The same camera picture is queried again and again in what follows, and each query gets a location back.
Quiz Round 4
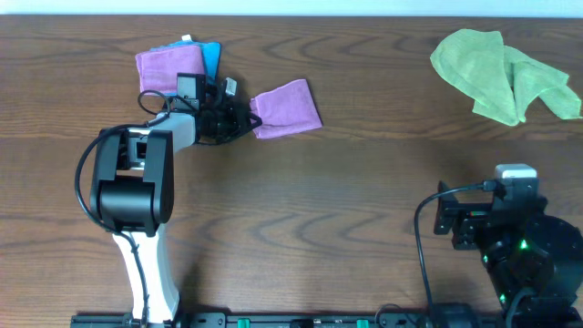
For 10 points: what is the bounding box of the purple microfiber cloth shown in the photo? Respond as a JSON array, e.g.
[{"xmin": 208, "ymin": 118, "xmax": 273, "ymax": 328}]
[{"xmin": 250, "ymin": 79, "xmax": 322, "ymax": 139}]

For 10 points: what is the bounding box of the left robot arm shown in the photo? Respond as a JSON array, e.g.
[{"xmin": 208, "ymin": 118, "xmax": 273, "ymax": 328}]
[{"xmin": 78, "ymin": 73, "xmax": 262, "ymax": 327}]

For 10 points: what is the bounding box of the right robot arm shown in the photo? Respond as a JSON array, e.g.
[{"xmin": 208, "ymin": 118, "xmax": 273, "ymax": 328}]
[{"xmin": 434, "ymin": 178, "xmax": 582, "ymax": 327}]

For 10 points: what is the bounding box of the folded blue cloth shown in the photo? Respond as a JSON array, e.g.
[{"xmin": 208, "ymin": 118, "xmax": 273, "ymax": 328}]
[{"xmin": 152, "ymin": 35, "xmax": 221, "ymax": 79}]

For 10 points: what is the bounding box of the folded purple cloth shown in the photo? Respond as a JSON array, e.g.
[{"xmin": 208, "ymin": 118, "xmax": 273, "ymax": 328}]
[{"xmin": 136, "ymin": 45, "xmax": 206, "ymax": 95}]

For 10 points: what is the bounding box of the green microfiber cloth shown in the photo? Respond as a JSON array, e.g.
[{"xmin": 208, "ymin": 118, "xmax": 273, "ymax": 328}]
[{"xmin": 430, "ymin": 29, "xmax": 582, "ymax": 127}]

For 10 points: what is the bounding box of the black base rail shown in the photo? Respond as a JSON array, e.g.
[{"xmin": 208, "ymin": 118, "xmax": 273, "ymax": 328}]
[{"xmin": 70, "ymin": 311, "xmax": 502, "ymax": 328}]

